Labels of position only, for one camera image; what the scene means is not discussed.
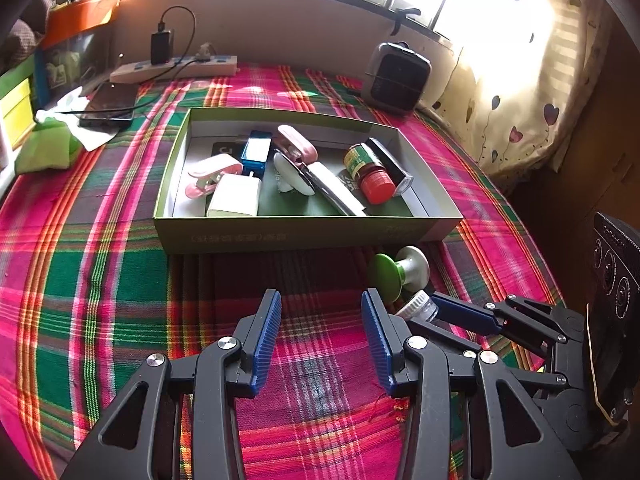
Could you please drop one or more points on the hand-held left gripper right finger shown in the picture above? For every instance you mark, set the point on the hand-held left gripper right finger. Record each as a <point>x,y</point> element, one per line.
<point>377,345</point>

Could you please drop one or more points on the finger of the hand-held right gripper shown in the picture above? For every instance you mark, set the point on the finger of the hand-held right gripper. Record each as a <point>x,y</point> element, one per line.
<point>465,312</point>
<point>450,340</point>

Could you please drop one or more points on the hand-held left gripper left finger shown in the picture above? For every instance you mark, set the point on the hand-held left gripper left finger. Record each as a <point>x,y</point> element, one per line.
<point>265,340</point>

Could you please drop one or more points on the small clear bottle white cap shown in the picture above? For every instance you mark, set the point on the small clear bottle white cap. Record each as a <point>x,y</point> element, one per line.
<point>417,307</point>

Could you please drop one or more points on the green cardboard box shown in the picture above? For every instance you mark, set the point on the green cardboard box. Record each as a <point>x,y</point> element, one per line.
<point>300,235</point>

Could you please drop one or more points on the white charger block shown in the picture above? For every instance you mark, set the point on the white charger block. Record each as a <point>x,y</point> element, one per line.
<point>234,199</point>

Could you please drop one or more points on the black grey handheld device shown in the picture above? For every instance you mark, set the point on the black grey handheld device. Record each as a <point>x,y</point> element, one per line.
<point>395,167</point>

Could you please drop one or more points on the silver metal bar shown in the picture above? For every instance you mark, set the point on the silver metal bar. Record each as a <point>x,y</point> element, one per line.
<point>332,190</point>

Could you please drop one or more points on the red cap bottle green label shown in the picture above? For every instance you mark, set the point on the red cap bottle green label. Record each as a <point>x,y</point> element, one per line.
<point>370,172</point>

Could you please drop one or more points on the blue plastic case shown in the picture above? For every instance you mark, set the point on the blue plastic case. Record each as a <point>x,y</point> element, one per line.
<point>256,152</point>

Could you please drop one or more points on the green white knob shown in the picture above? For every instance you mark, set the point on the green white knob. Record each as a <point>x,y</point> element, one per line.
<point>400,267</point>

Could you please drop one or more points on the pink green plaid blanket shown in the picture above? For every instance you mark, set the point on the pink green plaid blanket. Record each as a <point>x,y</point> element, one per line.
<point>100,260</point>

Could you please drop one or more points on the cream curtain with hearts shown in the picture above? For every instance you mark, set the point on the cream curtain with hearts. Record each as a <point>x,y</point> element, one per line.
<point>525,60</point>

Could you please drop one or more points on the white paper sheet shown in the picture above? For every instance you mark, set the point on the white paper sheet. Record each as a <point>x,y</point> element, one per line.
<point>95,137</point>

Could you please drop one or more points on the white power strip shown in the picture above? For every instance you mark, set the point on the white power strip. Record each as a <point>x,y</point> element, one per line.
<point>220,65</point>

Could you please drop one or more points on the black smartphone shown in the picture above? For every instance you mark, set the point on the black smartphone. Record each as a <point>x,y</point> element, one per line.
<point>110,102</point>

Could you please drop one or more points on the green cloth pouch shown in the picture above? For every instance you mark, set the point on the green cloth pouch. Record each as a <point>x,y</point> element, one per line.
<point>47,147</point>

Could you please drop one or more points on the white plug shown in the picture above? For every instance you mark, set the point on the white plug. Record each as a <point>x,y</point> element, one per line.
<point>205,52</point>

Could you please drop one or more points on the black charger adapter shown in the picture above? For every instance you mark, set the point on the black charger adapter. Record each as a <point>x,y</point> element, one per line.
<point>161,47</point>

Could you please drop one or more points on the clear plastic bin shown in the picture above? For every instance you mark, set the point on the clear plastic bin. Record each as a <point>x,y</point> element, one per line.
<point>75,65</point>

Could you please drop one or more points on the yellow-green carton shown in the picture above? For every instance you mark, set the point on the yellow-green carton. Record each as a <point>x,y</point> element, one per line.
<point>17,110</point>

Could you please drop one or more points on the orange plastic tray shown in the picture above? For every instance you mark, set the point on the orange plastic tray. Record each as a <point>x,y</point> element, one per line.
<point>82,15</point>

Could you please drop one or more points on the brown cloth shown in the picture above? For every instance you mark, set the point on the brown cloth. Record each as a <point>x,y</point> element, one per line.
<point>22,40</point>

